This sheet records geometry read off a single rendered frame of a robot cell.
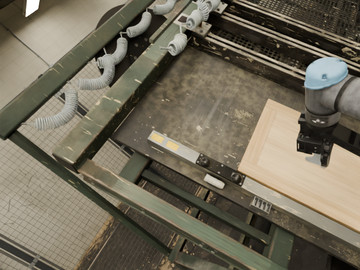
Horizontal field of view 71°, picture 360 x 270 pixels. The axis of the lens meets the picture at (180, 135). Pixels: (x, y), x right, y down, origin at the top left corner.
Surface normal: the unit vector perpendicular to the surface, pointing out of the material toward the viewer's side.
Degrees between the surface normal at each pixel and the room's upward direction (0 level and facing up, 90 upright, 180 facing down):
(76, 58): 90
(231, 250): 56
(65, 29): 90
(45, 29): 90
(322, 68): 28
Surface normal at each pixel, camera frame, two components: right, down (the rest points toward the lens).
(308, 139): -0.34, -0.64
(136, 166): 0.09, -0.51
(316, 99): -0.72, 0.67
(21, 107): 0.57, -0.18
